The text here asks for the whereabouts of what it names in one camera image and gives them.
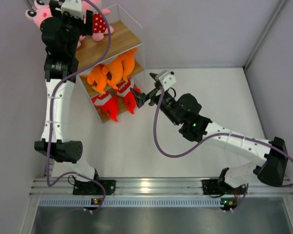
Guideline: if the red shark plush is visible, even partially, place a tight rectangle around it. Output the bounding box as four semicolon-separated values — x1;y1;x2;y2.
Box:
116;78;141;114
91;91;119;122

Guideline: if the aluminium rail frame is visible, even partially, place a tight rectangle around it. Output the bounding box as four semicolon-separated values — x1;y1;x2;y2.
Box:
29;178;293;209

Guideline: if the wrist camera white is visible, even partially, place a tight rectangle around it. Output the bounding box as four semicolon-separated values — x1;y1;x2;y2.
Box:
61;0;84;20
155;70;176;90

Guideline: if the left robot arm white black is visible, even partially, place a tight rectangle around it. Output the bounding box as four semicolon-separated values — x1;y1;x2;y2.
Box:
34;0;101;195

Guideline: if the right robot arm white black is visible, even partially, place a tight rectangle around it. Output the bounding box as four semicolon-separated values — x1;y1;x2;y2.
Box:
131;70;288;194

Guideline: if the pink frog plush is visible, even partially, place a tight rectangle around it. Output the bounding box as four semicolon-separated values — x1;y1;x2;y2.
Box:
90;0;110;42
25;0;85;48

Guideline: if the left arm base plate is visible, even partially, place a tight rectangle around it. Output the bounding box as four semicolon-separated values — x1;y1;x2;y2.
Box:
73;179;116;195

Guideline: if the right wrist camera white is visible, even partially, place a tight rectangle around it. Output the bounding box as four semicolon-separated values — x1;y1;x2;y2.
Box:
155;70;176;90

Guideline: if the orange shark plush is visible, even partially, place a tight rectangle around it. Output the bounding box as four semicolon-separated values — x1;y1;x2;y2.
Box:
80;64;109;95
102;53;127;90
122;47;139;82

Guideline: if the white wire wooden shelf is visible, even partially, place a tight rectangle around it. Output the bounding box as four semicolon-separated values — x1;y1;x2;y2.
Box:
73;4;147;124

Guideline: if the pink frog plush front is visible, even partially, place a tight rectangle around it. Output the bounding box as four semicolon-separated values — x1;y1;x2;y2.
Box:
25;0;85;48

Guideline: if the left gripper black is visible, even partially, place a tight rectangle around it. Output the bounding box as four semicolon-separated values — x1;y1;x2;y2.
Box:
48;1;91;56

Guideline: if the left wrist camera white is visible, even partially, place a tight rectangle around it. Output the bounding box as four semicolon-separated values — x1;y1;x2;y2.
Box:
61;0;84;20

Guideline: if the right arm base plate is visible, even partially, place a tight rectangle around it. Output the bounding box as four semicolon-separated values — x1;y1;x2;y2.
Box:
202;179;249;213

